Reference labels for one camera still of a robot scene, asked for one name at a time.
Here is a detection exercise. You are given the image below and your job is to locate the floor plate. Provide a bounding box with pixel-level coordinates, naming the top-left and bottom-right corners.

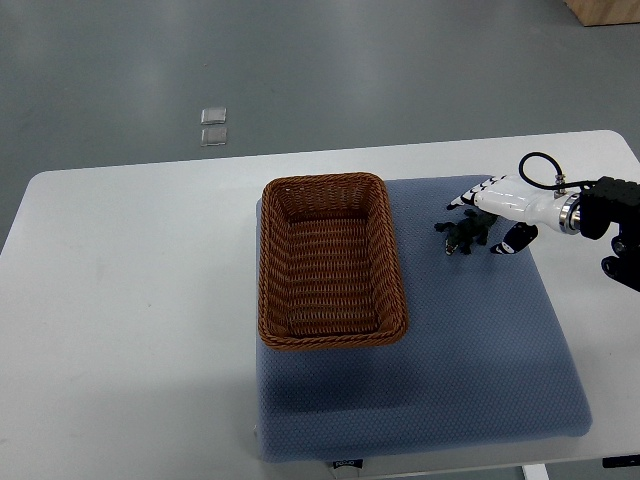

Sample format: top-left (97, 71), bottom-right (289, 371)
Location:
top-left (200, 107), bottom-right (227, 125)
top-left (200, 126), bottom-right (228, 147)

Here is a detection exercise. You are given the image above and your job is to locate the dark toy crocodile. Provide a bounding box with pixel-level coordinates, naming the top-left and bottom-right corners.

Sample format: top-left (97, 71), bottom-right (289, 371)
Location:
top-left (434, 209), bottom-right (498, 256)

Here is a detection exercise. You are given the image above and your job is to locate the upper floor plate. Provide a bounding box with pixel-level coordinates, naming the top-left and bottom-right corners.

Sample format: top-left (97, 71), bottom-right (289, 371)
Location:
top-left (200, 107), bottom-right (227, 125)

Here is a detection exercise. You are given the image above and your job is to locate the blue-grey foam mat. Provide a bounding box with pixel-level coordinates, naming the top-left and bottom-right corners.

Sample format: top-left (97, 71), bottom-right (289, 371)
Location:
top-left (257, 175), bottom-right (592, 462)

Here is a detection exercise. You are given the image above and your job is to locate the brown wicker basket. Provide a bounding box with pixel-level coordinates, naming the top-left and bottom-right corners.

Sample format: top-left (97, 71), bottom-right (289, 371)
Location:
top-left (257, 172), bottom-right (409, 351)

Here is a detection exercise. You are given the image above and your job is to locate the lower floor plate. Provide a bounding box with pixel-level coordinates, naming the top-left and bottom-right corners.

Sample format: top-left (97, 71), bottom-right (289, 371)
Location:
top-left (200, 126), bottom-right (228, 147)

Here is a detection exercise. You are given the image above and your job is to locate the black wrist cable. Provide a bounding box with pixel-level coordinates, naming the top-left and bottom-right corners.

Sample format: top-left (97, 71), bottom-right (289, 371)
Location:
top-left (517, 151), bottom-right (596, 200)

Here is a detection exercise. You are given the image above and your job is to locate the wooden box corner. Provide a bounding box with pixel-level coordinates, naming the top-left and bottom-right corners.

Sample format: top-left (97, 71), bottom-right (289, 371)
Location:
top-left (564, 0), bottom-right (639, 27)

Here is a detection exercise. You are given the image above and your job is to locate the black table control panel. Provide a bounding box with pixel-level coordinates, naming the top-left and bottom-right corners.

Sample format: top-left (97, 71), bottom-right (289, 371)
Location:
top-left (602, 454), bottom-right (640, 469)

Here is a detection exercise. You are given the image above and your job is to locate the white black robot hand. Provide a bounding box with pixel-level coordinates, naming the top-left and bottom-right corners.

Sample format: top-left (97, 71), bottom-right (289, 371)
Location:
top-left (447, 175), bottom-right (580, 255)

